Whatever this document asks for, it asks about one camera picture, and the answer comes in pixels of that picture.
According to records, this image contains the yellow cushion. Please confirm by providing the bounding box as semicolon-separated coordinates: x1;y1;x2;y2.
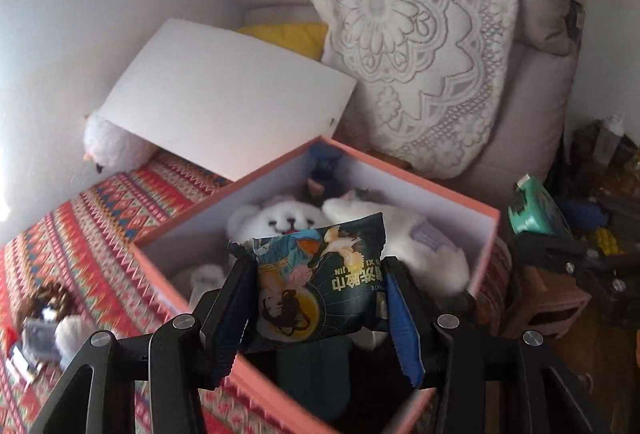
235;21;328;61

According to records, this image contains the white yarn ball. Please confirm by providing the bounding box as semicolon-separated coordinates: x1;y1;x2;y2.
54;314;98;360

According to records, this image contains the orange storage box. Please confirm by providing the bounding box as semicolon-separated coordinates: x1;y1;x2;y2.
131;136;501;434

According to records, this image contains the mint green pouch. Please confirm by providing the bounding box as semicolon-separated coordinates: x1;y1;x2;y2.
507;173;573;236

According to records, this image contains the yellow egg tray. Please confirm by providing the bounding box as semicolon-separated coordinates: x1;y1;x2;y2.
592;226;626;257

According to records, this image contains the clear shaker bottle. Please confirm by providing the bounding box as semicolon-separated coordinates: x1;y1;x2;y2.
600;114;626;150

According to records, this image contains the white plush bird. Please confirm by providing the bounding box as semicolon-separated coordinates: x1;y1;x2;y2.
82;111;156;175

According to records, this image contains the white plush bear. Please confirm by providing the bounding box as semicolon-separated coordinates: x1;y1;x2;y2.
225;191;472;352

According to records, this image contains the red patterned blanket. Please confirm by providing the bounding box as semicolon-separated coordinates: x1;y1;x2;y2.
0;151;513;434

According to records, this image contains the pink upholstered sofa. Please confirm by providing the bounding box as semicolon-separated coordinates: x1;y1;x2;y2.
231;0;583;195

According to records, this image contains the clear plastic box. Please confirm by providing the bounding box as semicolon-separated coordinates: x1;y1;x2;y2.
22;306;63;360

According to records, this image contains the blue figure toy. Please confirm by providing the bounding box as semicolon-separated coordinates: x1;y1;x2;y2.
305;146;346;207

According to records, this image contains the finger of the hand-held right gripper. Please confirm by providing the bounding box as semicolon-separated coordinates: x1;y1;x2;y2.
514;234;640;300

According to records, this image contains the dark printed snack packet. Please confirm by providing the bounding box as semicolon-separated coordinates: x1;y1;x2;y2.
227;212;390;355

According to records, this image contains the dark teal case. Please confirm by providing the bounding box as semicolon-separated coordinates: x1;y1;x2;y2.
282;341;353;417

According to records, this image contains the pink plastic stool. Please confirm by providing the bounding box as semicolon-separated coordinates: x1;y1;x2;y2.
502;264;593;340

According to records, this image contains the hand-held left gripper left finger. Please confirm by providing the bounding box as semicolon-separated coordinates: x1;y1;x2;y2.
30;256;260;434

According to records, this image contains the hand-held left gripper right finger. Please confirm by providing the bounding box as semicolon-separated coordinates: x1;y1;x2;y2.
382;256;613;434

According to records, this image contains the white lace cloth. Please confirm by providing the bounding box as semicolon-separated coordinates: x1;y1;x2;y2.
260;0;522;180

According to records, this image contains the white cardboard sheet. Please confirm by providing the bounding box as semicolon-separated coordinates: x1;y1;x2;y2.
98;17;358;182

